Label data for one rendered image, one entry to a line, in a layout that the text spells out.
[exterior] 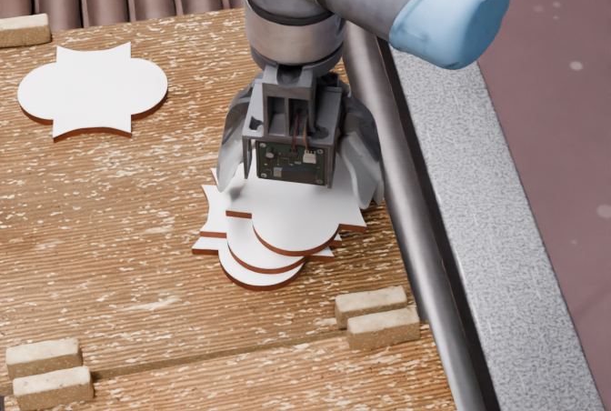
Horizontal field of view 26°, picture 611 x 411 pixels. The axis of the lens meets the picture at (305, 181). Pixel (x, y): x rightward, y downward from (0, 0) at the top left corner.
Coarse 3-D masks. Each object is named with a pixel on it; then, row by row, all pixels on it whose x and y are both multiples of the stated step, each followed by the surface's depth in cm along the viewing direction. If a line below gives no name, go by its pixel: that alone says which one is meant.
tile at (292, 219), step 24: (336, 168) 117; (264, 192) 115; (288, 192) 115; (312, 192) 115; (336, 192) 115; (240, 216) 114; (264, 216) 113; (288, 216) 113; (312, 216) 113; (336, 216) 113; (360, 216) 113; (264, 240) 112; (288, 240) 112; (312, 240) 112
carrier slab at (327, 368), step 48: (336, 336) 109; (432, 336) 109; (96, 384) 106; (144, 384) 106; (192, 384) 106; (240, 384) 106; (288, 384) 106; (336, 384) 106; (384, 384) 106; (432, 384) 106
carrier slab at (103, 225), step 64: (0, 64) 130; (192, 64) 130; (0, 128) 124; (192, 128) 124; (0, 192) 119; (64, 192) 119; (128, 192) 119; (192, 192) 119; (0, 256) 114; (64, 256) 114; (128, 256) 114; (192, 256) 114; (384, 256) 114; (0, 320) 110; (64, 320) 110; (128, 320) 110; (192, 320) 110; (256, 320) 110; (320, 320) 110; (0, 384) 106
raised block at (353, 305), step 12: (384, 288) 109; (396, 288) 109; (336, 300) 108; (348, 300) 108; (360, 300) 108; (372, 300) 108; (384, 300) 108; (396, 300) 108; (336, 312) 109; (348, 312) 108; (360, 312) 108; (372, 312) 108
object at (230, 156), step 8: (240, 128) 110; (232, 136) 111; (240, 136) 111; (232, 144) 111; (240, 144) 110; (224, 152) 112; (232, 152) 111; (240, 152) 109; (224, 160) 112; (232, 160) 110; (240, 160) 109; (216, 168) 114; (224, 168) 111; (232, 168) 109; (216, 176) 115; (224, 176) 110; (232, 176) 109; (224, 184) 109
